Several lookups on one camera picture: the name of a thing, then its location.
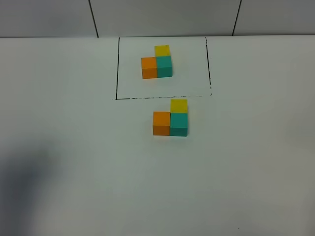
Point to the template orange cube block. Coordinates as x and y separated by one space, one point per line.
149 68

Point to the black outlined template sheet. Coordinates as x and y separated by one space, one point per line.
190 68

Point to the template teal cube block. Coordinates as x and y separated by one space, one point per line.
164 67

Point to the template yellow cube block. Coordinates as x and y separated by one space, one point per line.
162 51

